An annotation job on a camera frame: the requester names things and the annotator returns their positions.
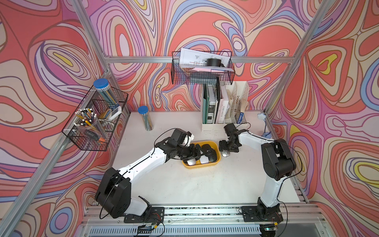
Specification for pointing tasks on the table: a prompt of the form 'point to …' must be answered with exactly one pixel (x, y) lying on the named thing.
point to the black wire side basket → (108, 117)
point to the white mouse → (204, 159)
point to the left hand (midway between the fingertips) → (202, 155)
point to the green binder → (206, 101)
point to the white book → (223, 107)
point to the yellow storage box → (198, 165)
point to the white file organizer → (239, 99)
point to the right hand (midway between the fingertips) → (225, 152)
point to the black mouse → (210, 152)
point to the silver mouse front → (191, 162)
